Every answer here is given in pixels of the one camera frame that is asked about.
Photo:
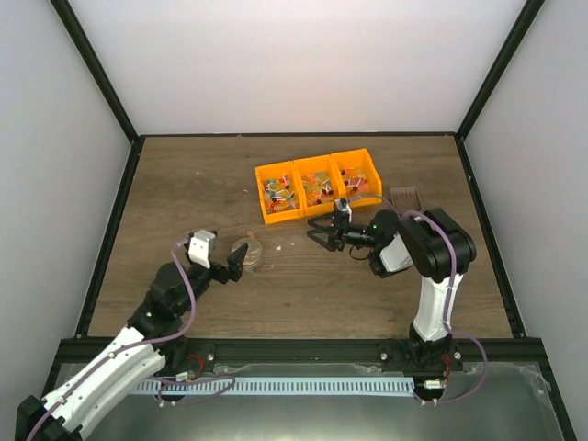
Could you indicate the black aluminium frame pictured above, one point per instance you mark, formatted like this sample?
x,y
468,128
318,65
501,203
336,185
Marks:
x,y
338,351

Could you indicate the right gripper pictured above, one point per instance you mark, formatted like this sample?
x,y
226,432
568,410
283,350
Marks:
x,y
340,222

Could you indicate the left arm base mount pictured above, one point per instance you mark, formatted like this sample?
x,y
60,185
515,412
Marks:
x,y
189,355

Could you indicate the brown plastic scoop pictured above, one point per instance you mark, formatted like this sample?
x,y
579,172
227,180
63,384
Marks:
x,y
405,199

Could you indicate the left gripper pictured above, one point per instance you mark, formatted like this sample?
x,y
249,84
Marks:
x,y
235,269

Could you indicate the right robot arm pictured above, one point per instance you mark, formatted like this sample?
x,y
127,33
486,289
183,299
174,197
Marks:
x,y
432,242

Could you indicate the gold jar lid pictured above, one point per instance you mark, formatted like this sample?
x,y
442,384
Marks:
x,y
253,246

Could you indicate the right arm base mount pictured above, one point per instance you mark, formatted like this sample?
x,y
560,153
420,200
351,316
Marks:
x,y
415,356

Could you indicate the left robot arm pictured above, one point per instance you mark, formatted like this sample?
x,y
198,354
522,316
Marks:
x,y
144,346

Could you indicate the orange bin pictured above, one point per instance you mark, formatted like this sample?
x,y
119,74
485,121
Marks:
x,y
321,182
361,180
280,192

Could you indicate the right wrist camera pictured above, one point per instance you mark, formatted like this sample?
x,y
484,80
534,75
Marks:
x,y
343,205

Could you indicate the clear plastic jar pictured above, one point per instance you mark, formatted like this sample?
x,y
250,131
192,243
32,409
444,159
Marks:
x,y
252,262

